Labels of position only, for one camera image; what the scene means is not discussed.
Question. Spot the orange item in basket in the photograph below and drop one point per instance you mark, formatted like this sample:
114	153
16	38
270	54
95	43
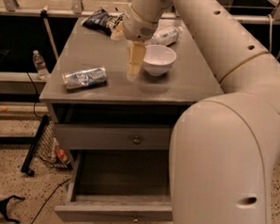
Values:
62	155

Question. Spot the black wire mesh basket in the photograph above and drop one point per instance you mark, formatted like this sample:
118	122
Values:
43	147

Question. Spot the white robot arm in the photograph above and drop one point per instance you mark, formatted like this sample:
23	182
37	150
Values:
222	149

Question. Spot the open grey middle drawer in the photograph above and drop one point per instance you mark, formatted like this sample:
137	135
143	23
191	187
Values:
118	186

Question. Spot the white bowl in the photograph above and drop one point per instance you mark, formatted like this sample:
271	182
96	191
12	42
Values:
158	59

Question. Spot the lying clear water bottle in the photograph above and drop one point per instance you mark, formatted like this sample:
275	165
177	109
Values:
166	36

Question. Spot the dark blue chip bag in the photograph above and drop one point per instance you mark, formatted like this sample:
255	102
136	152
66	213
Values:
102	21

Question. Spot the closed grey upper drawer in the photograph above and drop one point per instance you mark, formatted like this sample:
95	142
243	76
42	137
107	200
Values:
112	137

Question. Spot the grey wooden drawer cabinet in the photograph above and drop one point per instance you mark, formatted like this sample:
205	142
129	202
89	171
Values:
145	100

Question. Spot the standing water bottle on ledge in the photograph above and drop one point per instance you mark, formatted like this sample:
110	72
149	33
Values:
40	66

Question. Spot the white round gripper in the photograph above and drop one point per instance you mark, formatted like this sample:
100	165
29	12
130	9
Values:
136	28

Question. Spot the black plastic bracket on floor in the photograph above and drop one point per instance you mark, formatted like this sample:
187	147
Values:
4	206

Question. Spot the silver blue redbull can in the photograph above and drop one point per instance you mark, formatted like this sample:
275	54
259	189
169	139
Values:
85	78

